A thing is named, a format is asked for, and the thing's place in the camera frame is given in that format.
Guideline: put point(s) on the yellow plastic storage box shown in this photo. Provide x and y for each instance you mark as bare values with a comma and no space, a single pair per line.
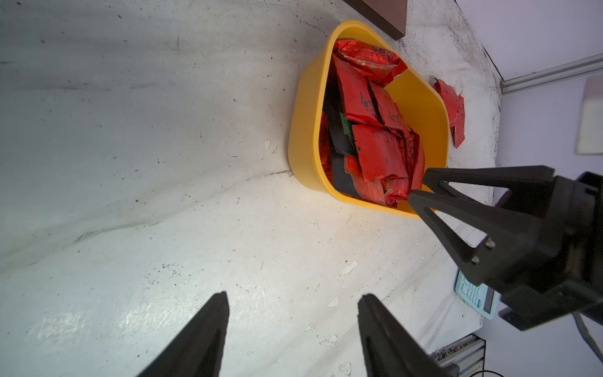
418,102

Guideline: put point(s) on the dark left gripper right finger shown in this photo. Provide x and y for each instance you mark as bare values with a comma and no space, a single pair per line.
387,347

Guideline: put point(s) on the red tea bags pile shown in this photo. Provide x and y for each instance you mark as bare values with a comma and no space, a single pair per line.
367,150

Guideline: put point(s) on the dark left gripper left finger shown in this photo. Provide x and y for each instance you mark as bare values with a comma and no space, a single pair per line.
197,350

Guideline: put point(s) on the light blue calculator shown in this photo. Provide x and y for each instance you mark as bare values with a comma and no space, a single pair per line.
482,299

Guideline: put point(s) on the brown wooden tiered stand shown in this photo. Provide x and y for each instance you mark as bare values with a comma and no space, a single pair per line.
389,16

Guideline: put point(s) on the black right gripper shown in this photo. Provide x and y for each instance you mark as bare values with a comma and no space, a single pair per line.
546,272

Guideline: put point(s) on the crinkled red foil tea bag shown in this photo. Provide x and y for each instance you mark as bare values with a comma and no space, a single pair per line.
450,99

